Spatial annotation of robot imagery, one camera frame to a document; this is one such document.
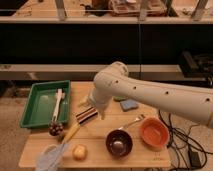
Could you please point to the striped black-white block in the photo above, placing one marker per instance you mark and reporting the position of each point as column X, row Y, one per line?
column 86, row 115

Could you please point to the metal spoon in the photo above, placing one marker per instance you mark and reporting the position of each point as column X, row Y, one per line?
column 137, row 119

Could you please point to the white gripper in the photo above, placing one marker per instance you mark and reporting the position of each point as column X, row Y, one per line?
column 99, row 101

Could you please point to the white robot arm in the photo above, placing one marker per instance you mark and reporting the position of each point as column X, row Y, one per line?
column 192, row 103

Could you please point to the white brush in tray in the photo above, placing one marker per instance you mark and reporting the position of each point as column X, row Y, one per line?
column 59, row 97

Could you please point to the yellow round fruit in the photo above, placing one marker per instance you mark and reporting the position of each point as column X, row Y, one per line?
column 80, row 152

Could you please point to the blue-white cloth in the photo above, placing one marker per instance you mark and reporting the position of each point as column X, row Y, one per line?
column 50, row 158

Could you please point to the purple grape bunch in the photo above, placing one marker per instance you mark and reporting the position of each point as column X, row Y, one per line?
column 55, row 128

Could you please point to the blue sponge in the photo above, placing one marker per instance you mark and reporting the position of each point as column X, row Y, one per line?
column 128, row 104

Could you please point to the black device on shelf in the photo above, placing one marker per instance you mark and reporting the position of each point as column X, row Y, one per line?
column 196, row 66

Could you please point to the orange bowl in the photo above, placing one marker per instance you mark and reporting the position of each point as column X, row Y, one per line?
column 154, row 133

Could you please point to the dark brown bowl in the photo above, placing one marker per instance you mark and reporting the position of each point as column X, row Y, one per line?
column 119, row 143

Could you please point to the green plastic tray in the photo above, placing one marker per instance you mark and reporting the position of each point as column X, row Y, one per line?
column 41, row 102

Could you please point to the green small object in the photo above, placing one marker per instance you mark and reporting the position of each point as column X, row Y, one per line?
column 118, row 99

